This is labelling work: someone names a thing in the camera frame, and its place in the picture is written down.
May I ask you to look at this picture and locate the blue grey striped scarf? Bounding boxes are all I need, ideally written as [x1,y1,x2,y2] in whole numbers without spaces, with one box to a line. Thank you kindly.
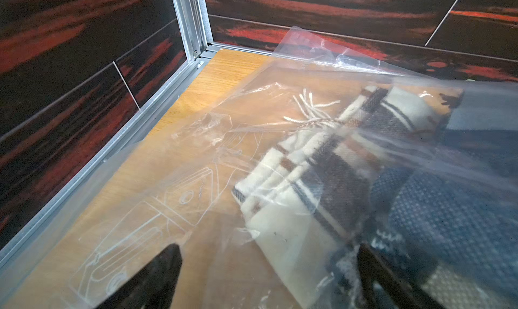
[364,91,517,308]

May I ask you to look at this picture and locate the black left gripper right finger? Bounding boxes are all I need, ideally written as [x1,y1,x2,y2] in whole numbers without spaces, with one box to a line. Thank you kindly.
[357,244,445,308]

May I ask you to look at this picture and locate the cream brown plaid scarf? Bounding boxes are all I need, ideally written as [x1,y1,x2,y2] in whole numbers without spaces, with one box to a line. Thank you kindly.
[232,86,447,308]

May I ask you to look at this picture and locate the clear plastic vacuum bag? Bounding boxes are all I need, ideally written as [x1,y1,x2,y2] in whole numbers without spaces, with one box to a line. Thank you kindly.
[1,28,517,308]

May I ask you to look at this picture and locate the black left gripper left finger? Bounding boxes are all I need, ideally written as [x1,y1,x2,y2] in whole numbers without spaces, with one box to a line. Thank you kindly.
[97,244,183,309]

